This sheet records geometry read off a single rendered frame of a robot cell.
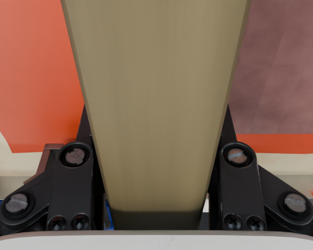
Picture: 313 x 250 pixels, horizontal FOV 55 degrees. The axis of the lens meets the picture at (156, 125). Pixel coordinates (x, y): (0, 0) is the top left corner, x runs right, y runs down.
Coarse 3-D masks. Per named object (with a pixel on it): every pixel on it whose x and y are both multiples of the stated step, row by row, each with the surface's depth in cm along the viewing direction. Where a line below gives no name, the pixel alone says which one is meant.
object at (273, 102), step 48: (0, 0) 23; (48, 0) 23; (288, 0) 23; (0, 48) 26; (48, 48) 26; (288, 48) 26; (0, 96) 30; (48, 96) 30; (240, 96) 30; (288, 96) 30; (288, 144) 35
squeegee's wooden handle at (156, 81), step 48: (96, 0) 4; (144, 0) 4; (192, 0) 4; (240, 0) 4; (96, 48) 5; (144, 48) 5; (192, 48) 5; (240, 48) 5; (96, 96) 5; (144, 96) 5; (192, 96) 5; (96, 144) 7; (144, 144) 6; (192, 144) 6; (144, 192) 8; (192, 192) 8
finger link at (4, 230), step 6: (42, 216) 9; (0, 222) 9; (36, 222) 9; (42, 222) 9; (0, 228) 9; (6, 228) 9; (24, 228) 9; (30, 228) 9; (36, 228) 9; (42, 228) 9; (0, 234) 9; (6, 234) 9
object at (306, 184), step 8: (0, 176) 40; (8, 176) 40; (16, 176) 40; (24, 176) 40; (280, 176) 40; (288, 176) 40; (296, 176) 40; (304, 176) 40; (312, 176) 40; (0, 184) 39; (8, 184) 39; (16, 184) 39; (288, 184) 39; (296, 184) 39; (304, 184) 39; (312, 184) 39; (0, 192) 38; (8, 192) 38; (304, 192) 38; (312, 192) 38; (0, 200) 38; (208, 200) 38; (312, 200) 38; (208, 208) 40
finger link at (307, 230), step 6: (270, 216) 9; (270, 222) 9; (276, 222) 9; (312, 222) 9; (270, 228) 9; (276, 228) 9; (282, 228) 9; (288, 228) 9; (306, 228) 9; (312, 228) 9; (306, 234) 9; (312, 234) 9
